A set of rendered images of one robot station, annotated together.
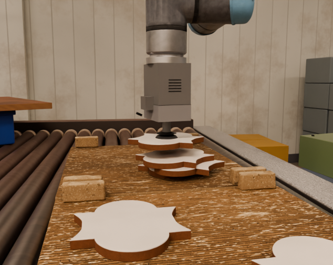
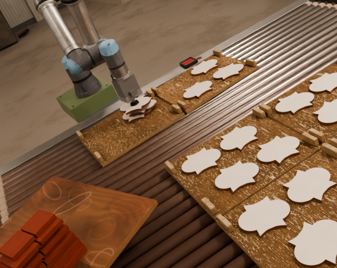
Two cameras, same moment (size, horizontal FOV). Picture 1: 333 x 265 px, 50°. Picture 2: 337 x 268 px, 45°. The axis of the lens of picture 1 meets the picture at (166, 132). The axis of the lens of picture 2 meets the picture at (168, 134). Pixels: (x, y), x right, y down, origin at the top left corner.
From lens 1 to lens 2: 1.94 m
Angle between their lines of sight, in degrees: 90
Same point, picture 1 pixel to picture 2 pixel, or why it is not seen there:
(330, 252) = (196, 69)
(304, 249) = (197, 70)
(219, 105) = not seen: outside the picture
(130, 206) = (188, 93)
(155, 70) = (132, 77)
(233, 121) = not seen: outside the picture
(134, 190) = (168, 106)
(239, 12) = not seen: hidden behind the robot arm
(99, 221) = (200, 91)
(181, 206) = (178, 93)
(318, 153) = (86, 107)
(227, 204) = (173, 90)
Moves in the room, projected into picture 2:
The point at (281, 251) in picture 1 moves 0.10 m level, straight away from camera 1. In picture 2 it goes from (200, 72) to (180, 78)
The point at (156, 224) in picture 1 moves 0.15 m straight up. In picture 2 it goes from (197, 85) to (186, 56)
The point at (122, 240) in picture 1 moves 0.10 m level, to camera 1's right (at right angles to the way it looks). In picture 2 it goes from (207, 84) to (199, 77)
